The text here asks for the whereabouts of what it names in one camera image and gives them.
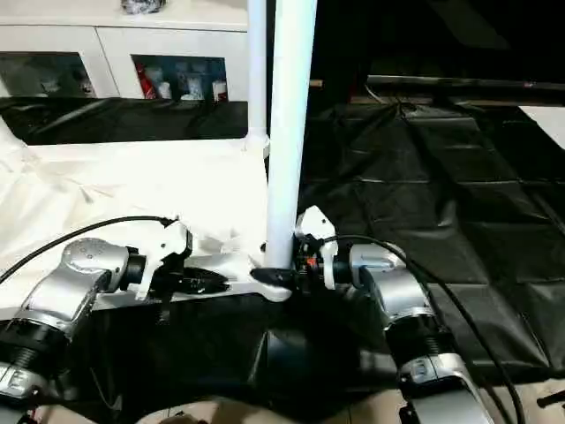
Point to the white plastic table leg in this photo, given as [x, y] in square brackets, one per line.
[289, 110]
[6, 134]
[257, 66]

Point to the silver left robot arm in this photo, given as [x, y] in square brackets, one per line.
[79, 269]

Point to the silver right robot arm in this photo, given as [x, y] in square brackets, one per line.
[397, 296]

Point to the black mat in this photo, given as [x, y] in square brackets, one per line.
[441, 221]

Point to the red bottle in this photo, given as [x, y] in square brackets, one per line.
[146, 83]

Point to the large black case yellow label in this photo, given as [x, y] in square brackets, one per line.
[340, 44]

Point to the grey metal bar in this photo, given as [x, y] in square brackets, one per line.
[441, 81]

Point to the white cabinet with glass doors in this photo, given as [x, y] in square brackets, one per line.
[110, 35]

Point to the thin black rod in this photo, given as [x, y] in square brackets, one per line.
[550, 399]

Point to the white flat panel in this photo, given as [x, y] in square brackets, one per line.
[547, 124]

